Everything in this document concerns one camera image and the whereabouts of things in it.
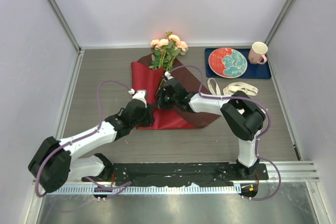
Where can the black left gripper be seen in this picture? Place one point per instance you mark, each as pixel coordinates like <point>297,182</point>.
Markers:
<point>149,118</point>

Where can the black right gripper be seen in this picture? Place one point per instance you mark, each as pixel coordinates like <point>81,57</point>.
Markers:
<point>160,97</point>

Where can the dark red wrapping paper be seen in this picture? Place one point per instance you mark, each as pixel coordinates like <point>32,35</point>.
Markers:
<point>170,110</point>

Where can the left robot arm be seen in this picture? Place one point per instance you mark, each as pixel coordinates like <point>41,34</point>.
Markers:
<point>58,161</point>

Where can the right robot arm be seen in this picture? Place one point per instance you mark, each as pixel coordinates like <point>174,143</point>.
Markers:
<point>244,118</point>

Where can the cream ribbon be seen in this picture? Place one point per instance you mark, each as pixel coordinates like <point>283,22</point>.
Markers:
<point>231,88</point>

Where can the red and teal plate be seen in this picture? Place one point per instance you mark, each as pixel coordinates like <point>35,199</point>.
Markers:
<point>227,63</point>

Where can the blue tray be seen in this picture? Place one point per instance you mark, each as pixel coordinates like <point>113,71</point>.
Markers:
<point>252,72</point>

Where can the pink mug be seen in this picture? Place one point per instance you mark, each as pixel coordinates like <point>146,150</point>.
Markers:
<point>257,54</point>

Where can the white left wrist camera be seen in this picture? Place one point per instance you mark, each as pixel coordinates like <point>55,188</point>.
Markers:
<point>138,95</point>

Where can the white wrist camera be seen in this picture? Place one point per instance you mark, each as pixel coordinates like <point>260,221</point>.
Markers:
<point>138,95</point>
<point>167,76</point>

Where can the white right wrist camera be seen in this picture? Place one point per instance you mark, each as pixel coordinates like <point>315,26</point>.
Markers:
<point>167,76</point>

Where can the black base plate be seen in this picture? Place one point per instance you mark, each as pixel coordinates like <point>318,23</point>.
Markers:
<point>181,174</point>

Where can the aluminium front rail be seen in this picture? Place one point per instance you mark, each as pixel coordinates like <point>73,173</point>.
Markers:
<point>280,172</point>

